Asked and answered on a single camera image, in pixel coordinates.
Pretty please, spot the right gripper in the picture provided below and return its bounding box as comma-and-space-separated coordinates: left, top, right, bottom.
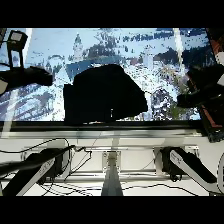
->
176, 63, 224, 109

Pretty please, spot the black garment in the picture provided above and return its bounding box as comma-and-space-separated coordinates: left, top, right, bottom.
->
62, 63, 149, 125

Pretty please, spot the black cable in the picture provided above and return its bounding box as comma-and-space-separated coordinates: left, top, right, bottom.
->
0, 137, 72, 155
121, 182, 201, 197

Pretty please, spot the silver frame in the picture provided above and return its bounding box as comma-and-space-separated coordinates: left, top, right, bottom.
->
0, 128, 224, 197

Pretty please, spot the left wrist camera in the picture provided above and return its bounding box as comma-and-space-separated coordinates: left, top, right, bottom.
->
5, 29, 29, 69

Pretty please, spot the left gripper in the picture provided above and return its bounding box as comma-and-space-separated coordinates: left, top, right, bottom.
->
7, 65, 54, 90

